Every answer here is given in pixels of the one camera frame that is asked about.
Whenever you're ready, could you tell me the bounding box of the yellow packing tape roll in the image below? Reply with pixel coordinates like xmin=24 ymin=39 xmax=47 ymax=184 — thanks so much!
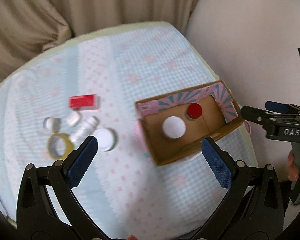
xmin=46 ymin=133 xmax=74 ymax=160

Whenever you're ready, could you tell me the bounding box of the white tube with blue print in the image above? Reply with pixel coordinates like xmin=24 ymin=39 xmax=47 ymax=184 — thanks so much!
xmin=69 ymin=116 xmax=100 ymax=145

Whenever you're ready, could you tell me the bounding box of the grey jar with black lid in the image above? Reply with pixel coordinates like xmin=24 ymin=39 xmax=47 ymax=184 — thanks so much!
xmin=43 ymin=117 xmax=61 ymax=133

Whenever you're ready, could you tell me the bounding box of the white earbuds case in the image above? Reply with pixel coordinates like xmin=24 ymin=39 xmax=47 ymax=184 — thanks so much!
xmin=65 ymin=111 xmax=82 ymax=127

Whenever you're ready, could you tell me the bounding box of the red rectangular cosmetic box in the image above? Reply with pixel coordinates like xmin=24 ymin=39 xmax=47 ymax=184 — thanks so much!
xmin=69 ymin=94 xmax=100 ymax=111

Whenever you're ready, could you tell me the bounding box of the person's right hand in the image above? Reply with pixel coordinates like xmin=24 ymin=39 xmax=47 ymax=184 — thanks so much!
xmin=287 ymin=150 xmax=299 ymax=181

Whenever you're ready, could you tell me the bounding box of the red capped bottle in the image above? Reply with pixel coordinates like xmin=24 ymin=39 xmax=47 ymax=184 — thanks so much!
xmin=186 ymin=103 xmax=203 ymax=120

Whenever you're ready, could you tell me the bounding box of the cardboard box with pink lining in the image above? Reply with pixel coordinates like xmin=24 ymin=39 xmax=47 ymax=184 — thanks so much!
xmin=134 ymin=80 xmax=244 ymax=166

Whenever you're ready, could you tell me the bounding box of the white round jar lid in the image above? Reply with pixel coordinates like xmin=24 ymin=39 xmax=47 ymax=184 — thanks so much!
xmin=93 ymin=128 xmax=117 ymax=152

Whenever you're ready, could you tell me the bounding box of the checkered blue pink blanket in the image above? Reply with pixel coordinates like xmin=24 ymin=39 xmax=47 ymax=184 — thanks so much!
xmin=0 ymin=21 xmax=258 ymax=239

